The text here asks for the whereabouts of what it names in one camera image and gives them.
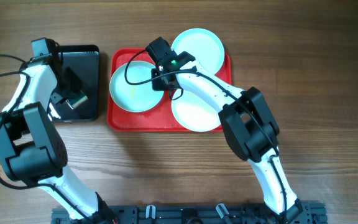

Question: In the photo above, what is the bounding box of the green and yellow sponge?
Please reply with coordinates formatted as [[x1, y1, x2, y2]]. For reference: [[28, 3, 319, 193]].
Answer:
[[66, 90, 88, 110]]

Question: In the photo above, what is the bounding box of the light blue plate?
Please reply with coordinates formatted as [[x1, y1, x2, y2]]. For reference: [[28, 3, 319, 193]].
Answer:
[[171, 28, 225, 75], [109, 61, 164, 113]]

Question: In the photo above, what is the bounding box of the white plate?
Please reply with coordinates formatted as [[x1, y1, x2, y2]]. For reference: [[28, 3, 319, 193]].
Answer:
[[171, 90, 221, 132]]

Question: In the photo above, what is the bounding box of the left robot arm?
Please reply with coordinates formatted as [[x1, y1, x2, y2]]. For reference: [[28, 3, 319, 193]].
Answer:
[[0, 37, 117, 223]]

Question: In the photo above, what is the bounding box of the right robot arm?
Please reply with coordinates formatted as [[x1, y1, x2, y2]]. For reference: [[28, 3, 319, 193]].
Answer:
[[145, 37, 302, 223]]

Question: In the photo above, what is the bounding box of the black rectangular tray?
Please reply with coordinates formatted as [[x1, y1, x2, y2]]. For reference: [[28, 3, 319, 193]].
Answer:
[[47, 45, 100, 123]]

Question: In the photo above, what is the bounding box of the red plastic tray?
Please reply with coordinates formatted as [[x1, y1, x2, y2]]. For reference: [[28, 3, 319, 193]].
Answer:
[[107, 48, 232, 132]]

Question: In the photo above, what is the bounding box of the light blue plate top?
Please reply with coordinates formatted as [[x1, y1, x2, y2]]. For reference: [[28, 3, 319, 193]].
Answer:
[[171, 28, 225, 75]]

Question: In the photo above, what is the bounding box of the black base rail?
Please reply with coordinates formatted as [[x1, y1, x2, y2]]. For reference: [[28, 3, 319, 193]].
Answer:
[[50, 202, 328, 224]]

